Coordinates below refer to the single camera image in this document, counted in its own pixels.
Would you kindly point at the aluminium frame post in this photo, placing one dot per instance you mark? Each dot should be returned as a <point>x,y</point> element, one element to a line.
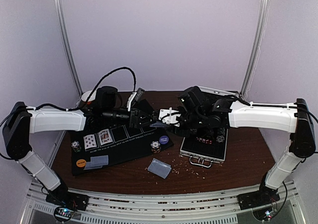
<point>255,51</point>
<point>67,47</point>

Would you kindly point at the poker chip stack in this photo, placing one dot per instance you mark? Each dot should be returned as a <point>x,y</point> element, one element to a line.
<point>155,147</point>
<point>76,146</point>

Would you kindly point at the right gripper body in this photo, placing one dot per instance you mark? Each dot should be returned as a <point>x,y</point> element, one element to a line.
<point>182,121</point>

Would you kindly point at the chip row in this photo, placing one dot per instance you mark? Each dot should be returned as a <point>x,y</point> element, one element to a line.
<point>220,135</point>

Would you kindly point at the left aluminium frame post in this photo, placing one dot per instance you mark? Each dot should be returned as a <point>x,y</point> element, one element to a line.
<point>67,47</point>

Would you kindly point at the orange white bowl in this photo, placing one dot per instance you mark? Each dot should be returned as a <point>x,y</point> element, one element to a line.
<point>89,96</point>

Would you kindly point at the aluminium poker case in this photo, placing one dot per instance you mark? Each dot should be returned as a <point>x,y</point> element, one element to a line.
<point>204,155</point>

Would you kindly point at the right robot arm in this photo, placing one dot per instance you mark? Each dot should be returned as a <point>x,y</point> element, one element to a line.
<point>232,112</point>

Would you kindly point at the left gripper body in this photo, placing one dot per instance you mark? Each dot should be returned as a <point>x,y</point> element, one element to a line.
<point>133,112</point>

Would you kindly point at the orange big blind button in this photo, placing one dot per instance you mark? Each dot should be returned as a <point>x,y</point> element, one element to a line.
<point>81,163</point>

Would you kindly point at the right aluminium frame post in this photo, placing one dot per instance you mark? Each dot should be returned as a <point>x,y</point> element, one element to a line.
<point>255,51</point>

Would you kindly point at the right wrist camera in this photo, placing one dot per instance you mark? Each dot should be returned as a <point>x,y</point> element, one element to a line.
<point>191,98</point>

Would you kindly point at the face-up community card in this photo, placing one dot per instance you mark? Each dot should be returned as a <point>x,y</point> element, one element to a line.
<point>89,142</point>
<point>105,137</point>

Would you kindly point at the red dice in case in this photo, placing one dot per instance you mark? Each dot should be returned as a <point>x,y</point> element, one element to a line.
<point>204,140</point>

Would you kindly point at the black poker mat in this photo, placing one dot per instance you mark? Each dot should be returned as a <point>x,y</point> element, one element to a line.
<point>128,143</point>

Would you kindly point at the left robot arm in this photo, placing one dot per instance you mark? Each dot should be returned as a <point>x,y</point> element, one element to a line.
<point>23,121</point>

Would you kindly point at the playing card deck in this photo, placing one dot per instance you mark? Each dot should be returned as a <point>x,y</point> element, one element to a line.
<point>156,122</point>

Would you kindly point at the purple small blind button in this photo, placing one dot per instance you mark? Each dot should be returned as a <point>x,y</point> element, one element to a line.
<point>163,140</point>

